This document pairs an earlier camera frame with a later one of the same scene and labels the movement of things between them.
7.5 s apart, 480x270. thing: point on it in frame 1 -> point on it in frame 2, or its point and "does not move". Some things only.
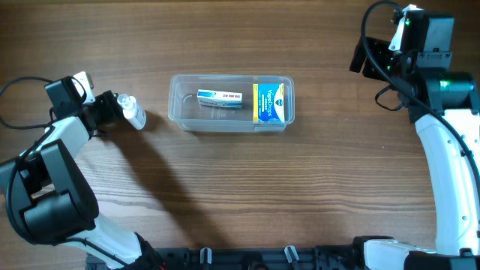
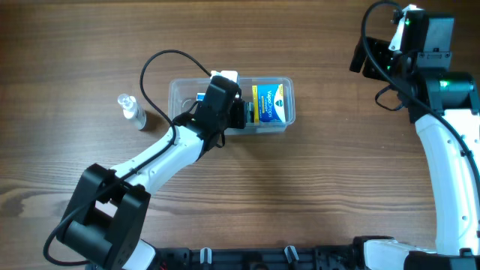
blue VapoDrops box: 268,103 does not move
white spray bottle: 133,112 does not move
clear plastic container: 202,103 does not move
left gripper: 109,105 -> 240,116
